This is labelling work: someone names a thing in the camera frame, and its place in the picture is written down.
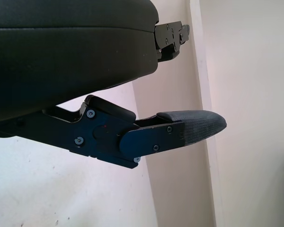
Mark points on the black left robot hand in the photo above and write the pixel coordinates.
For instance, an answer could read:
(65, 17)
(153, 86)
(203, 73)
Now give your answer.
(61, 52)

